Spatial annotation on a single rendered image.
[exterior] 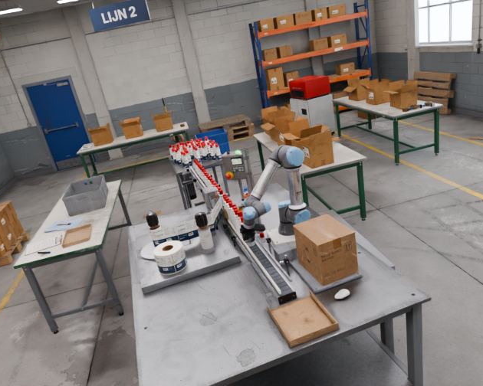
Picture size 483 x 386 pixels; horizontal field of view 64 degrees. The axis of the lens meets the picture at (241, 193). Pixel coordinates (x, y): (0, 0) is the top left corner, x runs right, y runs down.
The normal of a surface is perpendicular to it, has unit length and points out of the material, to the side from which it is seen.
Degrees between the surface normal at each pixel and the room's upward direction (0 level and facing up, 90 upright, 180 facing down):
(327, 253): 90
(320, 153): 91
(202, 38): 90
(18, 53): 90
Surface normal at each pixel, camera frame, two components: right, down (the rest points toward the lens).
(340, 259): 0.33, 0.29
